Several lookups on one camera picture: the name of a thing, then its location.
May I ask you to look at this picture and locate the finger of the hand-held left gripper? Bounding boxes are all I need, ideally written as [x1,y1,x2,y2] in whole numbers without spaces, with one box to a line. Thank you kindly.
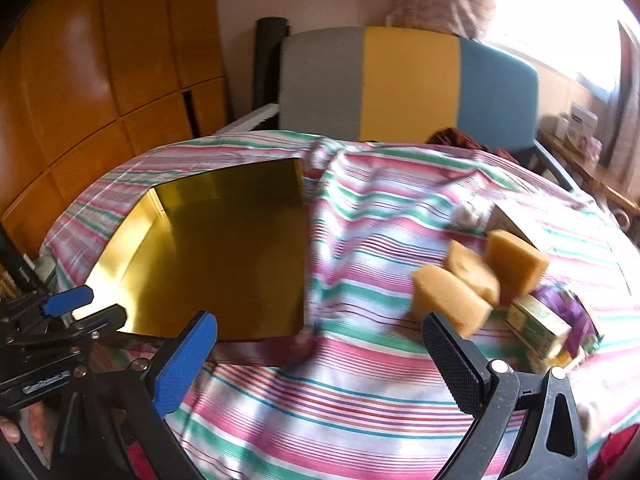
[0,285,95,327]
[10,304,129,356]

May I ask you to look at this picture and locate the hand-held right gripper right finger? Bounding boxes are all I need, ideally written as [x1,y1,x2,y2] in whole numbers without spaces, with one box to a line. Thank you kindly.
[421,311,590,480]

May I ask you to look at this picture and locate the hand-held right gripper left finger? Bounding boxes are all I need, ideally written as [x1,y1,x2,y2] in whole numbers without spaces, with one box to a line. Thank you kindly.
[50,311,219,480]

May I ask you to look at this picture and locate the yellow sponge block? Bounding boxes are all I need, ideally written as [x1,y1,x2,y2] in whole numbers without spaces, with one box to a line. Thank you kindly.
[445,240,502,308]
[484,230,551,298]
[411,265,493,338]

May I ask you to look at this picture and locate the purple packet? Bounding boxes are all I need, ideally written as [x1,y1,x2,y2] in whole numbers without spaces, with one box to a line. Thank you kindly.
[535,282,601,356]

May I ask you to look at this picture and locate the white plastic wad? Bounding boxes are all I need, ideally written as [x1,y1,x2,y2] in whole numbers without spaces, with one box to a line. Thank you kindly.
[450,200,488,233]

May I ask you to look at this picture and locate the person's left hand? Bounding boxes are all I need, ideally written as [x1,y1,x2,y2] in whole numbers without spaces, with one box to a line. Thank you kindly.
[0,400,56,466]

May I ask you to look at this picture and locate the black flat device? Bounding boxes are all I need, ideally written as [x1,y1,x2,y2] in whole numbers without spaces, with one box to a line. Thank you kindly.
[0,225,43,303]

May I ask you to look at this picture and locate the pink green striped bed sheet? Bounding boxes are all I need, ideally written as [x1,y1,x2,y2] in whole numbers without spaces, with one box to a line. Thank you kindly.
[40,130,640,480]

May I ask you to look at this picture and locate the orange wooden wardrobe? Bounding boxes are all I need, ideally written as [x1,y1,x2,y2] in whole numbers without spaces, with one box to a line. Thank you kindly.
[0,0,231,261]

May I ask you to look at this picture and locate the wooden side table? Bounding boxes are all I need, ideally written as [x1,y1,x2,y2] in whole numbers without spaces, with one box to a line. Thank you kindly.
[537,130,640,221]

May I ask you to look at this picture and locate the white carton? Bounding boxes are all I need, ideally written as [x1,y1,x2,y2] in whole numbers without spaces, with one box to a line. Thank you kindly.
[565,102,598,148]

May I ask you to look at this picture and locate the pale striped curtain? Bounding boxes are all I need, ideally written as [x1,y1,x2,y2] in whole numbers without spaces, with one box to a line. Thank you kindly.
[385,0,498,41]
[605,20,640,171]

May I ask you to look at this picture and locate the grey bed rail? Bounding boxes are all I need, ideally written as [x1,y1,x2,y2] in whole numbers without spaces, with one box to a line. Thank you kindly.
[530,140,583,191]

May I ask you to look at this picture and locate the white bed rail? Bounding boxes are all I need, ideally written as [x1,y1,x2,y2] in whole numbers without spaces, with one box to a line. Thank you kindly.
[217,102,278,136]

